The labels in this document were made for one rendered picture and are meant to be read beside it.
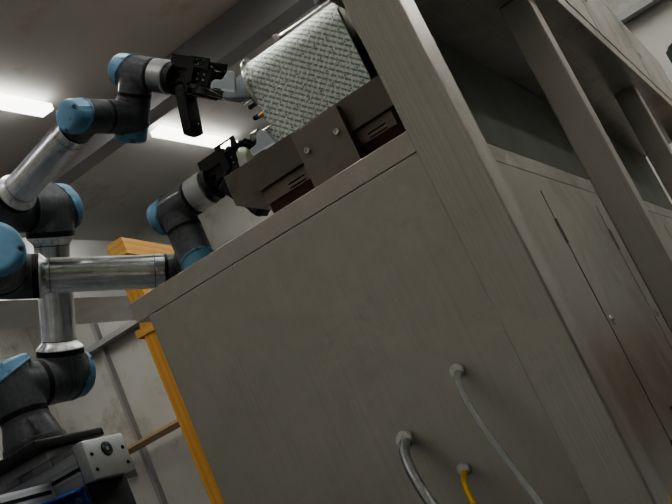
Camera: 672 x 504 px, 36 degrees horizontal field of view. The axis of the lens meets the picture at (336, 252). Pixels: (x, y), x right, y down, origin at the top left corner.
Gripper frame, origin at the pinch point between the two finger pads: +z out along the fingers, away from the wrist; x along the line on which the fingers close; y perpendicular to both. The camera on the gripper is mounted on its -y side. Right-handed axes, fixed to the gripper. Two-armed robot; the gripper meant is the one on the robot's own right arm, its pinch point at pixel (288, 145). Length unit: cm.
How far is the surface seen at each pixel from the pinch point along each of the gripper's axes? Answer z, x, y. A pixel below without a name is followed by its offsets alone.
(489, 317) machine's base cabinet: 30, -26, -52
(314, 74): 11.5, -0.2, 9.5
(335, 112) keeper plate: 20.1, -22.0, -8.2
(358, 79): 19.2, -0.3, 3.5
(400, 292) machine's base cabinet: 18, -26, -42
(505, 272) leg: 50, -77, -55
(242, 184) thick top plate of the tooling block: -2.8, -19.9, -9.2
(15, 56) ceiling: -309, 347, 300
